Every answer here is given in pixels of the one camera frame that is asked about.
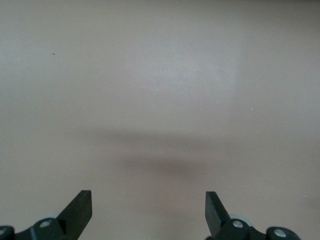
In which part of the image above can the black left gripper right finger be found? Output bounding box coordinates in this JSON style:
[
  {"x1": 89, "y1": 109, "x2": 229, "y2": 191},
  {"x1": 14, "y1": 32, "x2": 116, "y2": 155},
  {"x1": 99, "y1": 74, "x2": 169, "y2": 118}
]
[{"x1": 205, "y1": 191, "x2": 300, "y2": 240}]

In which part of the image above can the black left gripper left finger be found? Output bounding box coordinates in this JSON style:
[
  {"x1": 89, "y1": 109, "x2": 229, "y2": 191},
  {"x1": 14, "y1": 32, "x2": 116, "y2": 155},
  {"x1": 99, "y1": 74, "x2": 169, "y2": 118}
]
[{"x1": 0, "y1": 189, "x2": 93, "y2": 240}]

